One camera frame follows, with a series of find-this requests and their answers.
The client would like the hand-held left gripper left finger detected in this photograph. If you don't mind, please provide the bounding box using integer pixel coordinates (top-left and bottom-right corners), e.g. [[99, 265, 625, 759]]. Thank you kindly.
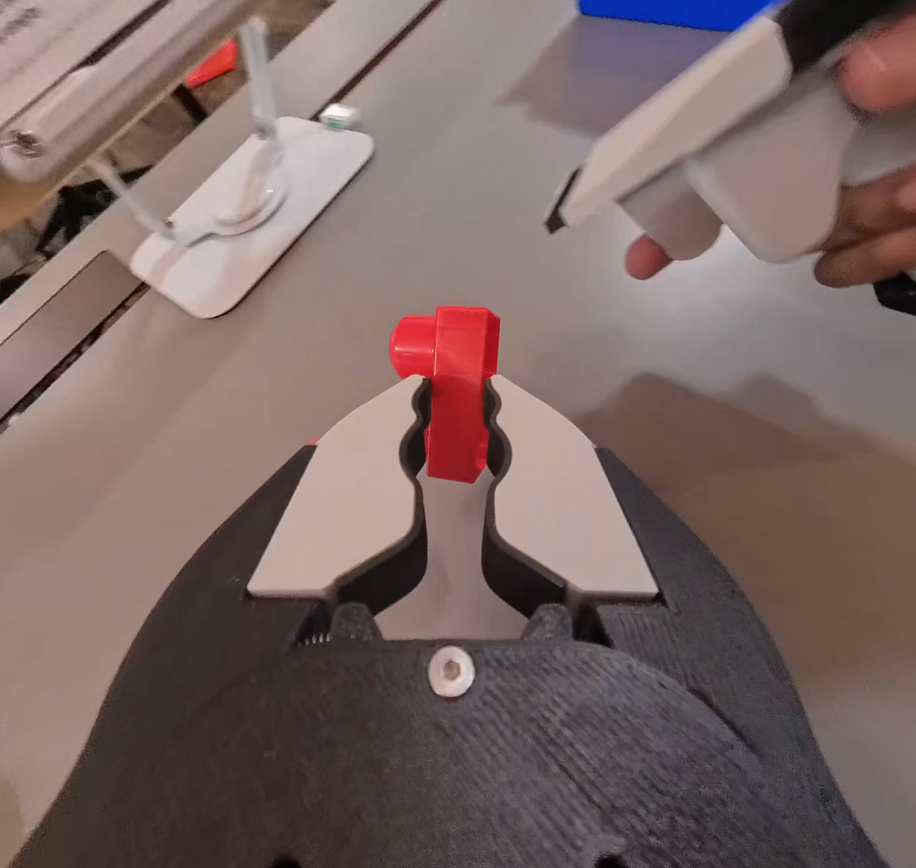
[[245, 374, 430, 622]]

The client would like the white document stand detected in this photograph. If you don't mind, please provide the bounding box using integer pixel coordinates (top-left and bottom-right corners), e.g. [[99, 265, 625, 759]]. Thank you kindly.
[[0, 0, 376, 320]]

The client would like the orange cone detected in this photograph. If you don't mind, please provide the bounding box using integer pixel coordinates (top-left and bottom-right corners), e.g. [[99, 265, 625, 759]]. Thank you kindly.
[[184, 38, 239, 91]]

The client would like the red peg block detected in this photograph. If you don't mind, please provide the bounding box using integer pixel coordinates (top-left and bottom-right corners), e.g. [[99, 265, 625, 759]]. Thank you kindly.
[[388, 304, 502, 485]]

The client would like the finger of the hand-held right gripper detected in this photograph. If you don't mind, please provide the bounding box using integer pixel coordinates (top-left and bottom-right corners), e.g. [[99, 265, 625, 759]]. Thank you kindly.
[[545, 17, 797, 236]]

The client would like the person's right hand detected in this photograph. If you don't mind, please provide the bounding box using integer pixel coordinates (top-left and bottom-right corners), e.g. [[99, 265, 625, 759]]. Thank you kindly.
[[624, 13, 916, 289]]

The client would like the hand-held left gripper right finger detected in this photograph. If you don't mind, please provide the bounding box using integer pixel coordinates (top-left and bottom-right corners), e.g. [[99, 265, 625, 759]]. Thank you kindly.
[[481, 374, 661, 622]]

